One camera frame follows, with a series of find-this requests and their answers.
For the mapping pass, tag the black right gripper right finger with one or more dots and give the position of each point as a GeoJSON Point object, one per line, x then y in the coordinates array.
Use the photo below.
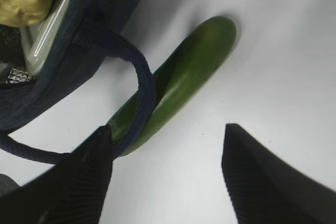
{"type": "Point", "coordinates": [265, 189]}

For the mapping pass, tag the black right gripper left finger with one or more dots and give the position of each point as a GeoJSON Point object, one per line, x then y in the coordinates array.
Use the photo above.
{"type": "Point", "coordinates": [73, 191]}

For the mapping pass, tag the green cucumber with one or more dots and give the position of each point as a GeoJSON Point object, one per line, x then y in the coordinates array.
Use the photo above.
{"type": "Point", "coordinates": [185, 71]}

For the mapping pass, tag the glass container green lid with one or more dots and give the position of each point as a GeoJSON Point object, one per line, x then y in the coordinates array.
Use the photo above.
{"type": "Point", "coordinates": [37, 39]}

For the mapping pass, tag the navy blue lunch bag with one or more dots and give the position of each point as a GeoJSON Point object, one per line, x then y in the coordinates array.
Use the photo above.
{"type": "Point", "coordinates": [90, 31]}

